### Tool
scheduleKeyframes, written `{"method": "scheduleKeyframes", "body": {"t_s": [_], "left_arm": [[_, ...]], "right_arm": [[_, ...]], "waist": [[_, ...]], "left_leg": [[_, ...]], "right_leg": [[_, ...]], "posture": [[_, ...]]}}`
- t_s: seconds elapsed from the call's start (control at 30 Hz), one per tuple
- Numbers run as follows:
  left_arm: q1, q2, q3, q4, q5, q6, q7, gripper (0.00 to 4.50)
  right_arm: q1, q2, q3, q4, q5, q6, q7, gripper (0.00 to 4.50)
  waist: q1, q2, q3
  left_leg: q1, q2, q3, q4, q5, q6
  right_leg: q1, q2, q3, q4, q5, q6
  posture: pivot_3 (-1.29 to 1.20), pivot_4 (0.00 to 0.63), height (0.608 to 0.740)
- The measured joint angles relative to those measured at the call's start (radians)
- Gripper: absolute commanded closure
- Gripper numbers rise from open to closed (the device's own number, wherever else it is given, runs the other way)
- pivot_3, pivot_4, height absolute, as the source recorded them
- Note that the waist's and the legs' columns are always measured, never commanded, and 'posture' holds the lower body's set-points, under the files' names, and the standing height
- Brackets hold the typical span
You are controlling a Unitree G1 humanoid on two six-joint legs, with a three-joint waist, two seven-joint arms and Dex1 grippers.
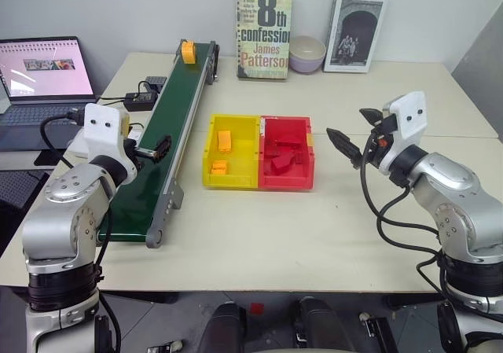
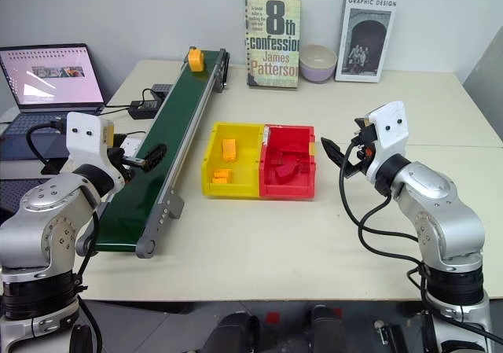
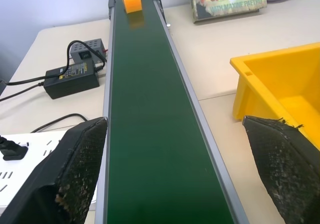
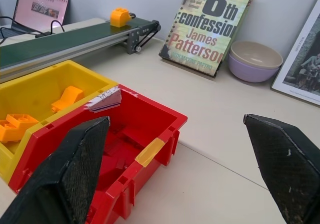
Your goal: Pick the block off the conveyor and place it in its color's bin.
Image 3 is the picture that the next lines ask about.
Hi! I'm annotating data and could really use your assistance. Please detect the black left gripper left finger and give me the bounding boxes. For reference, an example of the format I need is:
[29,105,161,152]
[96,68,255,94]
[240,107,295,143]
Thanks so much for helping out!
[0,117,109,224]

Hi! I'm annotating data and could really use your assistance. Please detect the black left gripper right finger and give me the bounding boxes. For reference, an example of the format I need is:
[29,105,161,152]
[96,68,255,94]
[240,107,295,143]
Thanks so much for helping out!
[242,115,320,224]

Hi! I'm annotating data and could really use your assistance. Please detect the green conveyor belt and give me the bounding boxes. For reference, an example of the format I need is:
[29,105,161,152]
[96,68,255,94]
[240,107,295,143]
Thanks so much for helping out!
[94,0,250,224]

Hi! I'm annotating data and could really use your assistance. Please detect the white power strip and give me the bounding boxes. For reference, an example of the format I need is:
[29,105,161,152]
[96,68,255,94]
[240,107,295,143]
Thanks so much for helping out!
[0,130,98,212]

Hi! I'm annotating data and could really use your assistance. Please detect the black power plug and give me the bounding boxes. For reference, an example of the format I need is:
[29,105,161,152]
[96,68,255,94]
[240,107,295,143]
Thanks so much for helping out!
[0,135,28,162]

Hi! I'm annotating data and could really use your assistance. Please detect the yellow plastic bin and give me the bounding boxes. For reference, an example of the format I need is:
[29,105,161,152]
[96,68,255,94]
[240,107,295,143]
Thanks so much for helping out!
[229,42,320,150]

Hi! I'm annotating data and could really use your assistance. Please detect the black power adapter brick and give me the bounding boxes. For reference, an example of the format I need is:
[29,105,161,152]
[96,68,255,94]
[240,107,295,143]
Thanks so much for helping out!
[43,60,101,100]

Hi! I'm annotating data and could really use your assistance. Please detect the grey speed controller box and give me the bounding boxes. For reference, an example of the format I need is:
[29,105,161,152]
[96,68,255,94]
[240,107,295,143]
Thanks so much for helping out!
[69,38,108,64]

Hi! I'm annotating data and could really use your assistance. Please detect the Patterson paperback book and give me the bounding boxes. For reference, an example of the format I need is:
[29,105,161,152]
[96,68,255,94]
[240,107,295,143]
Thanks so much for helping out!
[188,0,268,23]

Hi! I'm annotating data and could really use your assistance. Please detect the black power strip cable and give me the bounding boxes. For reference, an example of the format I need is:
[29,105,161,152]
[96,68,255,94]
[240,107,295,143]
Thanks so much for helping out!
[29,113,89,134]

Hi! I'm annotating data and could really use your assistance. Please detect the black adapter output cable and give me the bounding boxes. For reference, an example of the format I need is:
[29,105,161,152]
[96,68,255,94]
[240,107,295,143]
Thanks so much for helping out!
[62,40,108,75]

